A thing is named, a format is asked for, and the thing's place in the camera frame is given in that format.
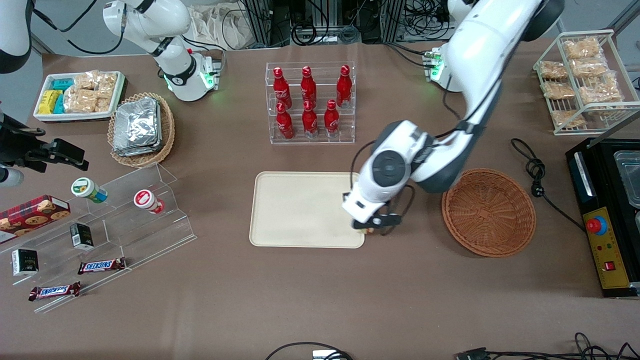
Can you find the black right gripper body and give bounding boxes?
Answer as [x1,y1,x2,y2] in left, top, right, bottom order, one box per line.
[0,114,51,187]

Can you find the cream plastic tray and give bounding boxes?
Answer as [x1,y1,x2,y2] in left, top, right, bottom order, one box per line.
[249,171,366,249]

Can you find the brown wicker basket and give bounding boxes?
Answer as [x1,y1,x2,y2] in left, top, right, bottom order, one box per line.
[441,168,537,259]

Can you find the light wicker basket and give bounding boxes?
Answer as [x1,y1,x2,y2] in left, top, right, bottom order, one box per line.
[107,92,176,168]

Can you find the white plastic snack bin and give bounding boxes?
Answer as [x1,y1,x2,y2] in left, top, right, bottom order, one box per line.
[33,71,127,124]

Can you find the green sunflower lid cup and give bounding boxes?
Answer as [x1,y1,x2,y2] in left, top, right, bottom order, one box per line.
[70,177,109,204]

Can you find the yellow snack pack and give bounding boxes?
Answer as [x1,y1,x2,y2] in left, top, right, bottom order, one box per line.
[39,90,61,115]

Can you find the red tartan cookie box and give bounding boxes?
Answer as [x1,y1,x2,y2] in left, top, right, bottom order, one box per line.
[0,195,71,245]

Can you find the silver foil wrapped pack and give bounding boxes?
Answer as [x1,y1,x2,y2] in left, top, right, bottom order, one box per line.
[113,140,162,157]
[114,97,161,148]

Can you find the small black carton box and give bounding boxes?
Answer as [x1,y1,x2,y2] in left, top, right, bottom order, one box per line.
[69,222,95,251]
[11,248,40,277]

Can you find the red lid yogurt cup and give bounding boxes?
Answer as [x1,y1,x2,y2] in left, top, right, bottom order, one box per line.
[133,189,166,215]

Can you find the red cola bottle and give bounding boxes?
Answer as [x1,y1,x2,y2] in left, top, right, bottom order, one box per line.
[272,66,292,108]
[302,100,319,139]
[300,65,317,106]
[275,102,295,140]
[324,99,341,138]
[336,65,353,108]

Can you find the clear acrylic bottle rack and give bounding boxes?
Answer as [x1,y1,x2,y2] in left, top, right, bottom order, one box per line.
[265,61,357,146]

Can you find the clear acrylic stepped display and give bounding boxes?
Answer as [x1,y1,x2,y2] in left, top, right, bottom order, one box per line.
[0,162,197,315]

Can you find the brown Snickers bar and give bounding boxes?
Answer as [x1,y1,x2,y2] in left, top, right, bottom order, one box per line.
[77,257,127,275]
[28,281,82,302]

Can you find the white cloth bag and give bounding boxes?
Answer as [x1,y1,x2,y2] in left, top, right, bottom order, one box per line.
[187,4,251,51]

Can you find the black machine yellow panel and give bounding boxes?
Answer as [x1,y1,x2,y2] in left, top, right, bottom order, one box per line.
[566,137,640,299]

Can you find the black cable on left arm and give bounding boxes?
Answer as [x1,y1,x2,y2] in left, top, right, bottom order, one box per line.
[349,75,505,191]

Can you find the black cable with white plug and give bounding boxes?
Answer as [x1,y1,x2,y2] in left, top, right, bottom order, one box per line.
[264,342,354,360]

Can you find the black power cable with plug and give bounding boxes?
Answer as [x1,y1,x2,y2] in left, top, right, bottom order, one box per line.
[510,138,587,233]

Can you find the black cable with black connector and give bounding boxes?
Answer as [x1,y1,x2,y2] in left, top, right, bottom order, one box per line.
[455,332,640,360]

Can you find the aluminium frame post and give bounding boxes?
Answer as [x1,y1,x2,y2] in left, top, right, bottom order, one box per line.
[244,0,273,47]
[381,0,407,43]

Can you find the white wire shelf rack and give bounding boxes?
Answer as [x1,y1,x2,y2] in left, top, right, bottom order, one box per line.
[533,30,640,137]

